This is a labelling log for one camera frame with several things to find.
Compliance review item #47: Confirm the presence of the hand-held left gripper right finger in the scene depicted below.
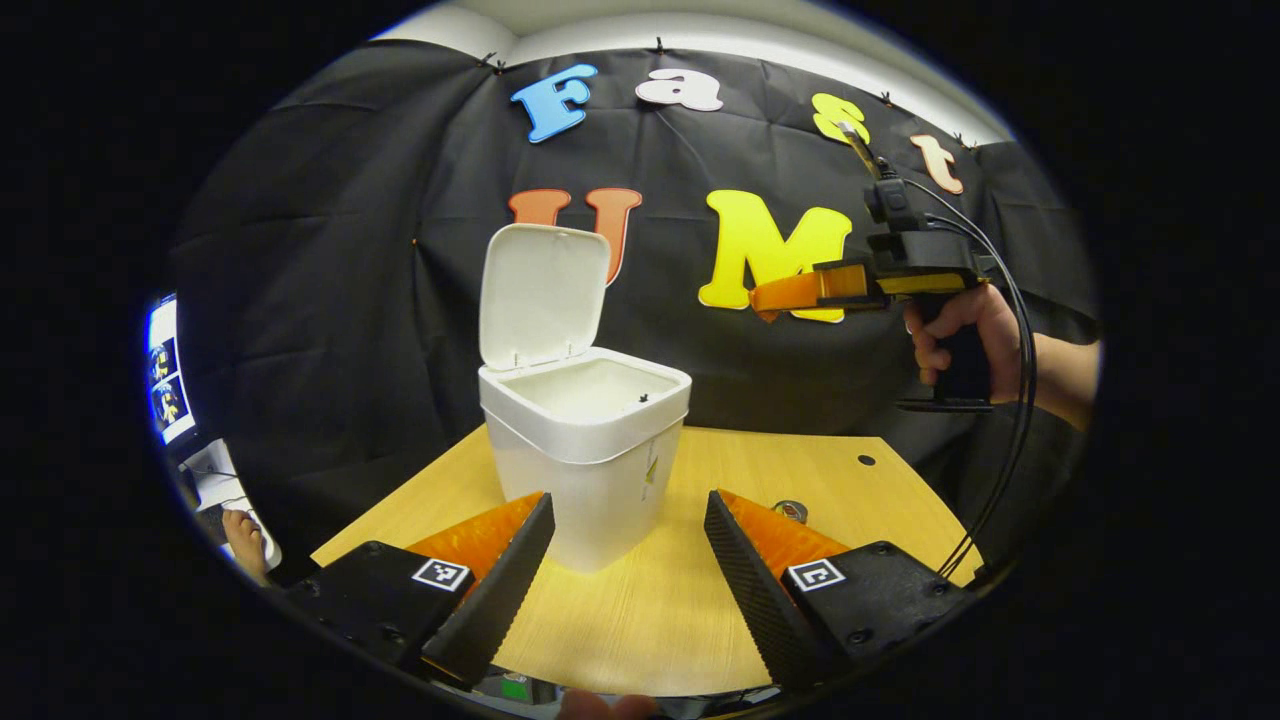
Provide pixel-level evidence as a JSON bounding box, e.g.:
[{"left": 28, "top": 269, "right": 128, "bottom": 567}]
[{"left": 703, "top": 488, "right": 981, "bottom": 694}]

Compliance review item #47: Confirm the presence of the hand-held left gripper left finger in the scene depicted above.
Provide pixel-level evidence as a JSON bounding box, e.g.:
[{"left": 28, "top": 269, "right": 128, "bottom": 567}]
[{"left": 285, "top": 490, "right": 558, "bottom": 691}]

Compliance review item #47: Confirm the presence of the white desktop garbage bin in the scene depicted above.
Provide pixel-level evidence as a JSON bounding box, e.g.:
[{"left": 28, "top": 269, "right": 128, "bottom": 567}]
[{"left": 478, "top": 223, "right": 694, "bottom": 573}]

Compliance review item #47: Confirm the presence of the wooden desktop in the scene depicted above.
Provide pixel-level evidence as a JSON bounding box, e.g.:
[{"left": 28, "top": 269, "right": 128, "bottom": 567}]
[{"left": 310, "top": 425, "right": 986, "bottom": 698}]

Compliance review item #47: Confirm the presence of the white side desk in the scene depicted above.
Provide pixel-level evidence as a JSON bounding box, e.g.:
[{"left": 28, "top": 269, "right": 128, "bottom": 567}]
[{"left": 178, "top": 438, "right": 284, "bottom": 573}]

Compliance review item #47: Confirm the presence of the black backdrop cloth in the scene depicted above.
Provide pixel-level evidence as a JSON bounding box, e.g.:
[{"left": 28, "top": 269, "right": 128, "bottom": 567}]
[{"left": 165, "top": 40, "right": 1101, "bottom": 591}]

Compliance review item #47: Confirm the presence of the computer monitor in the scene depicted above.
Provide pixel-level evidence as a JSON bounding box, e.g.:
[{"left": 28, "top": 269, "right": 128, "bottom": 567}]
[{"left": 145, "top": 292, "right": 199, "bottom": 447}]

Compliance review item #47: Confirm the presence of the black cable bundle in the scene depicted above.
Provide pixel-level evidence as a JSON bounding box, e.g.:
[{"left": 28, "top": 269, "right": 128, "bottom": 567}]
[{"left": 900, "top": 178, "right": 1039, "bottom": 583}]

